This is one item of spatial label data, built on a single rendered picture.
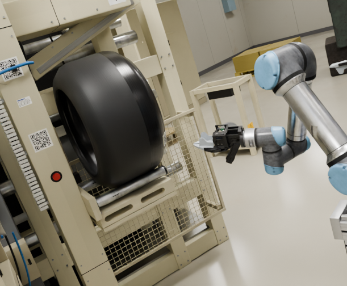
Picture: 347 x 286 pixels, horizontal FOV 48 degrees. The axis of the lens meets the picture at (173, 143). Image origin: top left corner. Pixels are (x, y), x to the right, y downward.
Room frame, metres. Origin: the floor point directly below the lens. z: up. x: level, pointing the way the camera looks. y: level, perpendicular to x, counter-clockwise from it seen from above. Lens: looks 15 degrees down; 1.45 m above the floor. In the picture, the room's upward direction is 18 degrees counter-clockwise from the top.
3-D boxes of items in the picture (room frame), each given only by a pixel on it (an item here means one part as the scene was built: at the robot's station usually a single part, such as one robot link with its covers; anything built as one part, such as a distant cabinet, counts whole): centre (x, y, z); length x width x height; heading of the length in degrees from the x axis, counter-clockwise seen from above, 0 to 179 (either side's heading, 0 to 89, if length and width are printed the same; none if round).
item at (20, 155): (1.52, 0.58, 1.19); 0.05 x 0.04 x 0.48; 25
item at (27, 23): (2.03, 0.31, 1.71); 0.61 x 0.25 x 0.15; 115
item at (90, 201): (1.63, 0.45, 0.90); 0.40 x 0.03 x 0.10; 25
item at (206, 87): (4.18, -0.68, 0.40); 0.60 x 0.35 x 0.80; 46
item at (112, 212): (1.58, 0.24, 0.84); 0.36 x 0.09 x 0.06; 115
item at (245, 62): (8.82, -2.64, 0.25); 1.45 x 1.04 x 0.50; 46
